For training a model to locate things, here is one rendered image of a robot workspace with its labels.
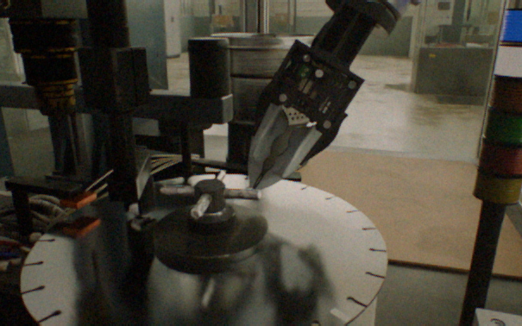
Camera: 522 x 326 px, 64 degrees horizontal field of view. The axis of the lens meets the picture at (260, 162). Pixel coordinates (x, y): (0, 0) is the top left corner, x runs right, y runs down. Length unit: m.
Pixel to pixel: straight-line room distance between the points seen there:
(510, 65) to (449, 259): 0.44
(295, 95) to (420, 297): 0.42
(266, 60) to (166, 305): 0.76
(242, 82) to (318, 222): 0.64
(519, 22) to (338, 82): 0.18
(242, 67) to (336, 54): 0.63
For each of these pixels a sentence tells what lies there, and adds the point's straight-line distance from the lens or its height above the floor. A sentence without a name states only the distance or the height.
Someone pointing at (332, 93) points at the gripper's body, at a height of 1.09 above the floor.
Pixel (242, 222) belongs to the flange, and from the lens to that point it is 0.41.
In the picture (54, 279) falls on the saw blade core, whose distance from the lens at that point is 0.39.
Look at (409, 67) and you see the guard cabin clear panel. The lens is 1.41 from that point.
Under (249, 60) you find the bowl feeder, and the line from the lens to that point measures 1.01.
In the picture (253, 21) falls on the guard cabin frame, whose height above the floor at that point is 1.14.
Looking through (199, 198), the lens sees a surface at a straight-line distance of 0.39.
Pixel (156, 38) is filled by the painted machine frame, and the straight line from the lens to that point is 1.20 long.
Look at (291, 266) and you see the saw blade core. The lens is 0.37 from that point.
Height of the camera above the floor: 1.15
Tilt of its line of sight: 19 degrees down
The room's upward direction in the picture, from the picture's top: straight up
